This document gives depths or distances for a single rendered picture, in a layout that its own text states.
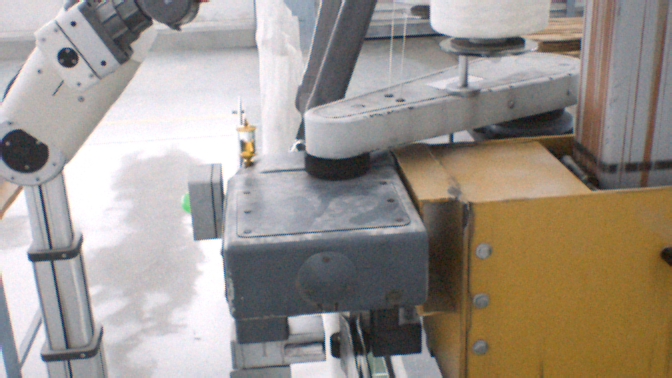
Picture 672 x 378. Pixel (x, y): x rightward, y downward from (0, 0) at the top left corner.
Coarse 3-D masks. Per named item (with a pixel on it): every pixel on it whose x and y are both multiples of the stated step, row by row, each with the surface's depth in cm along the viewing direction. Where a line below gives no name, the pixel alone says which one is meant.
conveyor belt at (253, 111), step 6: (246, 108) 494; (252, 108) 494; (258, 108) 493; (246, 114) 482; (252, 114) 482; (258, 114) 481; (246, 120) 470; (252, 120) 470; (258, 120) 470; (258, 126) 459; (258, 132) 448; (258, 138) 438; (258, 144) 429; (258, 150) 420; (252, 156) 411
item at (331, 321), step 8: (344, 312) 129; (328, 320) 148; (336, 320) 131; (328, 328) 149; (336, 328) 131; (328, 336) 150; (328, 344) 151; (328, 352) 152; (328, 360) 152; (336, 360) 134; (296, 368) 158; (304, 368) 156; (312, 368) 154; (320, 368) 152; (328, 368) 150; (336, 368) 134; (296, 376) 157; (304, 376) 155; (312, 376) 153; (320, 376) 151; (328, 376) 148; (336, 376) 135; (344, 376) 134
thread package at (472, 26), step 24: (432, 0) 98; (456, 0) 94; (480, 0) 93; (504, 0) 92; (528, 0) 93; (432, 24) 100; (456, 24) 95; (480, 24) 94; (504, 24) 93; (528, 24) 94
